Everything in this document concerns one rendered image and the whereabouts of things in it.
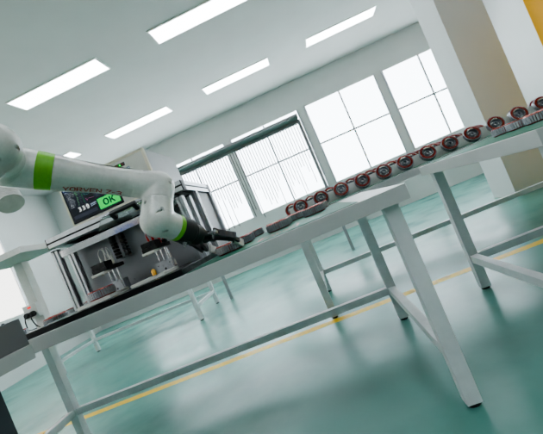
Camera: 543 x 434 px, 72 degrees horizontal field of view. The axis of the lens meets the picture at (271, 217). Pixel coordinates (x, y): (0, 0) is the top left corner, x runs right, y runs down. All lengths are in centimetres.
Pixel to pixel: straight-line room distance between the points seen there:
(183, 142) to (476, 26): 580
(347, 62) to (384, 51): 76
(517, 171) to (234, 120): 546
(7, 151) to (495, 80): 444
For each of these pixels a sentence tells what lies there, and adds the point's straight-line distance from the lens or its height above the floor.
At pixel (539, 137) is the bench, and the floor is 72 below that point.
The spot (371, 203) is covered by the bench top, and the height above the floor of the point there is 73.
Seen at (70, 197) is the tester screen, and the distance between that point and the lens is 190.
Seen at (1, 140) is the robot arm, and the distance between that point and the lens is 112.
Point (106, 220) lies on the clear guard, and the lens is 152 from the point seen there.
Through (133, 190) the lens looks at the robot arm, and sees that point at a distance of 128.
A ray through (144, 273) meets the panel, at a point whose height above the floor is 81.
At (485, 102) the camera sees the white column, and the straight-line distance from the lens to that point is 470.
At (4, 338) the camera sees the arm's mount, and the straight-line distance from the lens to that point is 127.
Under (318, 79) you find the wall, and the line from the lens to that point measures 825.
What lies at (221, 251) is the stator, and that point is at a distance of 144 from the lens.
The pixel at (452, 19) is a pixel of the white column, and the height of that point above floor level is 201.
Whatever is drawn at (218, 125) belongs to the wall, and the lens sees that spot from 825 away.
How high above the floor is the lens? 80
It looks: level
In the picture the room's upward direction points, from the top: 23 degrees counter-clockwise
